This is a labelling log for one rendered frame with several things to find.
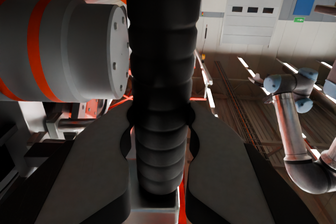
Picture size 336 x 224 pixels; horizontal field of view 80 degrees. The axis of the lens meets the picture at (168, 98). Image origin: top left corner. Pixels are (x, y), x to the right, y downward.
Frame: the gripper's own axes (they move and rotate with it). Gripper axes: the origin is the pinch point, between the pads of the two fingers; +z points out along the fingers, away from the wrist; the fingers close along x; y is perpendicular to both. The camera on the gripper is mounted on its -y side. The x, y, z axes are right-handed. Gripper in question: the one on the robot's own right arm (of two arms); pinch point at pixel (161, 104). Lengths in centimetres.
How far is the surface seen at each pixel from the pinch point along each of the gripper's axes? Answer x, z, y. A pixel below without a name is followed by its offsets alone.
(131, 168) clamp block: -2.5, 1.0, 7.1
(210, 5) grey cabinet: 225, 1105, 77
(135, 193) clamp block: -1.9, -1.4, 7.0
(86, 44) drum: -8.5, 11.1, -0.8
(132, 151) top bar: -3.7, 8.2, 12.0
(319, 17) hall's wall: 911, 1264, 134
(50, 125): -20.0, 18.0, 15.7
